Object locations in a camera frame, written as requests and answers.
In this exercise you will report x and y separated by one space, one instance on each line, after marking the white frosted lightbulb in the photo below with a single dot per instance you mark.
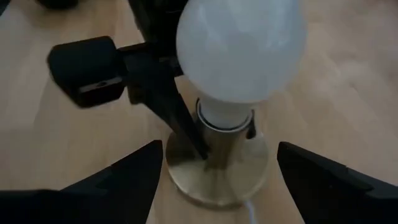
239 49

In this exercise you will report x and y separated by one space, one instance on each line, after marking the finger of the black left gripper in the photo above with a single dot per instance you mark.
252 130
177 118

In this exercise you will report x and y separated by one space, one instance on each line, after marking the brass lamp socket base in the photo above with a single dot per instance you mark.
217 183

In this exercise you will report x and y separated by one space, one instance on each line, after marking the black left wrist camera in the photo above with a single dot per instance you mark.
84 68

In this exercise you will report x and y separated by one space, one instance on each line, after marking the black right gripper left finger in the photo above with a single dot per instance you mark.
93 199

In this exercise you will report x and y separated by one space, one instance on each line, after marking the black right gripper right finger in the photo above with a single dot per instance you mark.
339 199

